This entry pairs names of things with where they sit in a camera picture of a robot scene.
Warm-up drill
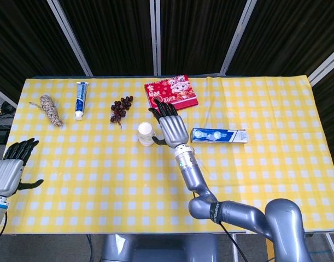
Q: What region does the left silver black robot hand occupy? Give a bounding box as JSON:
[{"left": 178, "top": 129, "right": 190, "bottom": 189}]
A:
[{"left": 0, "top": 138, "right": 44, "bottom": 197}]

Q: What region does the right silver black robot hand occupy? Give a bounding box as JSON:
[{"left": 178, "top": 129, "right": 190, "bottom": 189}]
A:
[{"left": 148, "top": 99, "right": 189, "bottom": 150}]

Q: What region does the white green-flower paper cup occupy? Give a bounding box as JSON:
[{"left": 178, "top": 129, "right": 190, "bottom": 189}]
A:
[{"left": 137, "top": 122, "right": 156, "bottom": 142}]

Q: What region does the red desk calendar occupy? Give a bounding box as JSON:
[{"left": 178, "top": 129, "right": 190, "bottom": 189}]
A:
[{"left": 144, "top": 74, "right": 200, "bottom": 117}]

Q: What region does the blue white toothpaste box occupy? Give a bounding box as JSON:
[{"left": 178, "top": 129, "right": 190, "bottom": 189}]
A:
[{"left": 190, "top": 127, "right": 249, "bottom": 144}]

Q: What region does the dark red grape bunch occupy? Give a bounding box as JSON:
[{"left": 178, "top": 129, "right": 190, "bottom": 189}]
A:
[{"left": 109, "top": 95, "right": 134, "bottom": 128}]

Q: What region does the yellow white checked tablecloth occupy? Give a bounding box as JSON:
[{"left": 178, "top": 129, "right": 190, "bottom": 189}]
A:
[{"left": 1, "top": 73, "right": 334, "bottom": 235}]

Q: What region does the blue white toothpaste tube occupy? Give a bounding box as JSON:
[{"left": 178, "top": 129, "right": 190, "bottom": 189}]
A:
[{"left": 74, "top": 81, "right": 90, "bottom": 121}]

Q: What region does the grey robot torso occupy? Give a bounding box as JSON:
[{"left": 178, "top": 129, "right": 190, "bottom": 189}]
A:
[{"left": 101, "top": 234, "right": 220, "bottom": 262}]

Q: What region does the grey table leg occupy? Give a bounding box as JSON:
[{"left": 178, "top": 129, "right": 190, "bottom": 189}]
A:
[{"left": 231, "top": 233, "right": 240, "bottom": 262}]

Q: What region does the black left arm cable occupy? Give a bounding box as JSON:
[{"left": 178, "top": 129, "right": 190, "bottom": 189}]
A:
[{"left": 0, "top": 212, "right": 8, "bottom": 244}]

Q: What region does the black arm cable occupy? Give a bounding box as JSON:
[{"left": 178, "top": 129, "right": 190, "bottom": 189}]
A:
[
  {"left": 192, "top": 192, "right": 244, "bottom": 262},
  {"left": 0, "top": 212, "right": 8, "bottom": 244}
]

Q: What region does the black cable bundle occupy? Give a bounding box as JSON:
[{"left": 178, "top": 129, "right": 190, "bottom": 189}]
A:
[{"left": 0, "top": 101, "right": 15, "bottom": 122}]

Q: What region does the white screen frame post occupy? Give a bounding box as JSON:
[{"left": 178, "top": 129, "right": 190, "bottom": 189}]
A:
[
  {"left": 219, "top": 0, "right": 258, "bottom": 75},
  {"left": 308, "top": 44, "right": 334, "bottom": 87},
  {"left": 149, "top": 0, "right": 162, "bottom": 76},
  {"left": 45, "top": 0, "right": 94, "bottom": 77},
  {"left": 0, "top": 84, "right": 19, "bottom": 109}
]

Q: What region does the braided rope bundle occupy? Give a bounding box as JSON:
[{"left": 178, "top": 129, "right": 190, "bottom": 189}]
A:
[{"left": 28, "top": 94, "right": 65, "bottom": 128}]

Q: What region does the blue floor cable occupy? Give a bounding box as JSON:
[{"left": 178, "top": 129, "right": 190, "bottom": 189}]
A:
[{"left": 85, "top": 234, "right": 98, "bottom": 262}]

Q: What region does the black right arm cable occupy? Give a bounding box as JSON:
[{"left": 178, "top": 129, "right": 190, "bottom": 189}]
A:
[{"left": 192, "top": 192, "right": 244, "bottom": 262}]

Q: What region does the yellow strap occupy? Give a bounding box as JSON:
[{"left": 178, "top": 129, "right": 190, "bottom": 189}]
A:
[{"left": 265, "top": 239, "right": 275, "bottom": 260}]

